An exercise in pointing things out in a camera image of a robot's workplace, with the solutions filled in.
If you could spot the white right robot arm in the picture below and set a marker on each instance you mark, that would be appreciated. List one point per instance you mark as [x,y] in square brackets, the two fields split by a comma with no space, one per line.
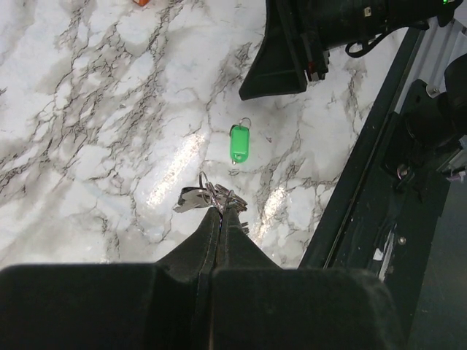
[432,104]

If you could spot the red handled steel key organizer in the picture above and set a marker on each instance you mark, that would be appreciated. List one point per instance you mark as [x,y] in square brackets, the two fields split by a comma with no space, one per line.
[206,195]

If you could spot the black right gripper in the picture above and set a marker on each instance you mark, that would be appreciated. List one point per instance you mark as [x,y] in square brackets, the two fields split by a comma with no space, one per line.
[298,37]

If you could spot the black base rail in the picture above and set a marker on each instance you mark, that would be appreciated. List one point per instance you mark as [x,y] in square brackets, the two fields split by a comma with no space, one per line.
[371,221]

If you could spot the green key tag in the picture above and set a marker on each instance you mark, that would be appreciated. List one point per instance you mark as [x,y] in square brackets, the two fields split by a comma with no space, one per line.
[240,141]

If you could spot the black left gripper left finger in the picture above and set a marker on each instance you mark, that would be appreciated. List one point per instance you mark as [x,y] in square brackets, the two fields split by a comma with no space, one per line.
[155,305]

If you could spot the orange razor box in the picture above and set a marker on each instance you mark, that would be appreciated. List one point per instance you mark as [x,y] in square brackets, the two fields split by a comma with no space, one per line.
[141,2]

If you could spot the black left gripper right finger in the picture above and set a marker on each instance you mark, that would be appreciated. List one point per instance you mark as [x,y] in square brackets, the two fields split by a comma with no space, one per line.
[257,305]

